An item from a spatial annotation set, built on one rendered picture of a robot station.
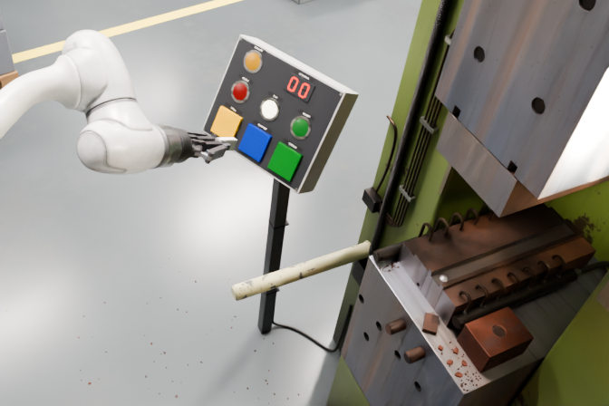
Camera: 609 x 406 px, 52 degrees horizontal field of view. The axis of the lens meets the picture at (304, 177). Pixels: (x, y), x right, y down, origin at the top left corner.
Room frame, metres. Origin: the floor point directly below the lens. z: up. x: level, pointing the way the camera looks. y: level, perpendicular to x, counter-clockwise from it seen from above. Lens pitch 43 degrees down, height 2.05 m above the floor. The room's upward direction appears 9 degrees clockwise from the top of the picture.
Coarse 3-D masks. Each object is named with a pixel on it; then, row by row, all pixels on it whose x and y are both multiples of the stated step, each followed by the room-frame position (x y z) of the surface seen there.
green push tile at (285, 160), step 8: (280, 144) 1.17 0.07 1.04; (280, 152) 1.16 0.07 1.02; (288, 152) 1.15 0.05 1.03; (296, 152) 1.15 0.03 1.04; (272, 160) 1.15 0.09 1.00; (280, 160) 1.15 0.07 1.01; (288, 160) 1.14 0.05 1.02; (296, 160) 1.13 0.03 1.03; (272, 168) 1.14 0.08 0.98; (280, 168) 1.13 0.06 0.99; (288, 168) 1.13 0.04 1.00; (296, 168) 1.13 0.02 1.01; (288, 176) 1.12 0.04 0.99
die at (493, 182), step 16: (448, 128) 0.95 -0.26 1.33; (464, 128) 0.92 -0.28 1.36; (448, 144) 0.94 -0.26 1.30; (464, 144) 0.91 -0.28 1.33; (480, 144) 0.88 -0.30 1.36; (448, 160) 0.93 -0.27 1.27; (464, 160) 0.90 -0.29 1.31; (480, 160) 0.87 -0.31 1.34; (496, 160) 0.84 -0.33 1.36; (464, 176) 0.89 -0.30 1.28; (480, 176) 0.86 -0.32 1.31; (496, 176) 0.83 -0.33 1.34; (512, 176) 0.81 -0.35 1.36; (608, 176) 0.94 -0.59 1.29; (480, 192) 0.85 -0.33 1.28; (496, 192) 0.82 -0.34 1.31; (512, 192) 0.80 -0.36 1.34; (528, 192) 0.82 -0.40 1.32; (560, 192) 0.87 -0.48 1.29; (496, 208) 0.81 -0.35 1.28; (512, 208) 0.81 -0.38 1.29
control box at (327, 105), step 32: (288, 64) 1.29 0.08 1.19; (224, 96) 1.30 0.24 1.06; (256, 96) 1.27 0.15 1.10; (288, 96) 1.25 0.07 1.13; (320, 96) 1.22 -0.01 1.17; (352, 96) 1.23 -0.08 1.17; (288, 128) 1.20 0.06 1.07; (320, 128) 1.17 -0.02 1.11; (256, 160) 1.17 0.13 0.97; (320, 160) 1.15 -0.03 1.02
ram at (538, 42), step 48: (480, 0) 0.98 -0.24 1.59; (528, 0) 0.90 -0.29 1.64; (576, 0) 0.83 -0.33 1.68; (480, 48) 0.95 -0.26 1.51; (528, 48) 0.87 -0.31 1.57; (576, 48) 0.80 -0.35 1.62; (480, 96) 0.91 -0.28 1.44; (528, 96) 0.84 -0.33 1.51; (576, 96) 0.77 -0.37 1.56; (528, 144) 0.81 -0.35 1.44; (576, 144) 0.77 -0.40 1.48
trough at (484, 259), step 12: (552, 228) 1.07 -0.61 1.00; (564, 228) 1.08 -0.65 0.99; (528, 240) 1.03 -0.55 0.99; (540, 240) 1.03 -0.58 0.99; (552, 240) 1.04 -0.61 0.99; (492, 252) 0.97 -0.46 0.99; (504, 252) 0.98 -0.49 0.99; (516, 252) 0.98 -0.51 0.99; (456, 264) 0.91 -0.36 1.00; (468, 264) 0.92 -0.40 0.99; (480, 264) 0.93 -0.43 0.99; (492, 264) 0.94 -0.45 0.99; (432, 276) 0.87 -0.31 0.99; (456, 276) 0.88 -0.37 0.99
